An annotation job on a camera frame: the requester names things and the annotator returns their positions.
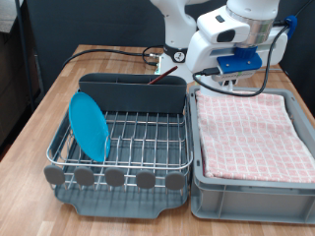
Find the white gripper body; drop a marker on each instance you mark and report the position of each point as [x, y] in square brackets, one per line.
[200, 52]

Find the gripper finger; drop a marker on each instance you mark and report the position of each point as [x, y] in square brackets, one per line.
[228, 84]

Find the reddish brown wooden spoon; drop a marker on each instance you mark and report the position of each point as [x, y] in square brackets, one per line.
[162, 74]

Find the blue plastic plate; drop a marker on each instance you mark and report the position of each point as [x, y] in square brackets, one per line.
[88, 126]

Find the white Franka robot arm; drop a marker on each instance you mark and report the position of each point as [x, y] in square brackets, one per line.
[177, 26]

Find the pink checkered dish cloth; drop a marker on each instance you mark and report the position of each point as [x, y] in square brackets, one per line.
[256, 141]

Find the dark grey cutlery caddy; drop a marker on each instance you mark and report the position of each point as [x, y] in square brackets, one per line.
[147, 95]

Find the grey plastic crate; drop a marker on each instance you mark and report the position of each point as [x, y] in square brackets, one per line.
[246, 201]

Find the grey plastic drain tray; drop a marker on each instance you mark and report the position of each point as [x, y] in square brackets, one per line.
[114, 205]

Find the black metal pole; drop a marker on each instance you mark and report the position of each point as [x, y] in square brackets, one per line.
[24, 59]

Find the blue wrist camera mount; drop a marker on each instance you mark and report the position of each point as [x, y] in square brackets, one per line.
[239, 62]

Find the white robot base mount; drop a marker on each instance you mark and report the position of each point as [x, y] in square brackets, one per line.
[170, 67]

